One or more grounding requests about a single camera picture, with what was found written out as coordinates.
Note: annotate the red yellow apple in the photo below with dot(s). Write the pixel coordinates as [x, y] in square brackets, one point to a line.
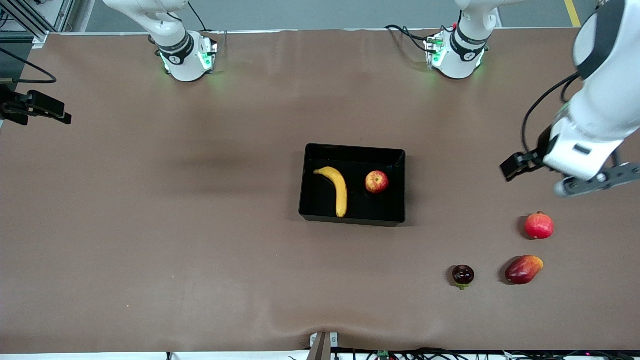
[377, 182]

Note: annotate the black rectangular plastic box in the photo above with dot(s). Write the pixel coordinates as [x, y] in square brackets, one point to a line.
[372, 207]

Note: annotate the yellow banana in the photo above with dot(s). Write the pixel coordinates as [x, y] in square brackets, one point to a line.
[341, 195]

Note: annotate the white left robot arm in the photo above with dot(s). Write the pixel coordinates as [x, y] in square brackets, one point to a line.
[612, 100]

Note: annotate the red pomegranate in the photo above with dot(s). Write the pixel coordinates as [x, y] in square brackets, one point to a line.
[540, 226]

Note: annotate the red yellow mango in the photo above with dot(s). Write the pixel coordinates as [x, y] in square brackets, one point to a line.
[522, 270]

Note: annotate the dark purple mangosteen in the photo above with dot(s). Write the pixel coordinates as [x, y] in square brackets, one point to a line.
[463, 274]

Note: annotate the brown table mat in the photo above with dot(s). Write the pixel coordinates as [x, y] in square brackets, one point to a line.
[250, 100]

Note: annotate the small green circuit board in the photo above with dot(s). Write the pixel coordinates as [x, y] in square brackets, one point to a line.
[383, 355]

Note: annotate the aluminium frame profile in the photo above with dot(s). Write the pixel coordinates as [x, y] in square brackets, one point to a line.
[41, 39]

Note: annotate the brown post with metal bracket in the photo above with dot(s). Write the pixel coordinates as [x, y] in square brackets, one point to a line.
[322, 350]

